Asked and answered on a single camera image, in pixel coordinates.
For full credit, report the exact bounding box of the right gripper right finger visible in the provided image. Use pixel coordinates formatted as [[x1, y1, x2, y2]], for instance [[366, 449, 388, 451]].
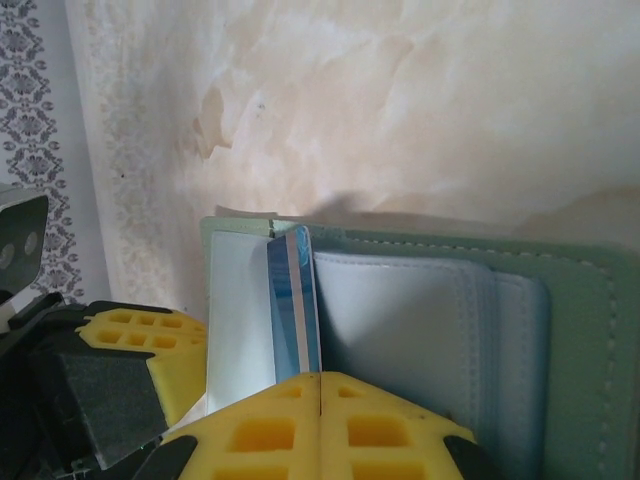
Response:
[[318, 371, 504, 480]]

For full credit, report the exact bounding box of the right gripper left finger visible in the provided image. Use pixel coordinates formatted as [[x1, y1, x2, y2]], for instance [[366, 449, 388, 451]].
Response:
[[132, 372, 320, 480]]

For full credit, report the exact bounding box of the blue credit card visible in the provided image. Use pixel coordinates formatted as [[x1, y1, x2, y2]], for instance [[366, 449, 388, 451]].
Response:
[[266, 225, 322, 389]]

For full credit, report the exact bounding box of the green card holder wallet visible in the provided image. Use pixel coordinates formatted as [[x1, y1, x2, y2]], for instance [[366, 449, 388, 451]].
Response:
[[199, 215, 640, 480]]

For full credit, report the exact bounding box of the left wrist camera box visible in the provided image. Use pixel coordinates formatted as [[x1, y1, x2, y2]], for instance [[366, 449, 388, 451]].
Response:
[[0, 183, 50, 334]]

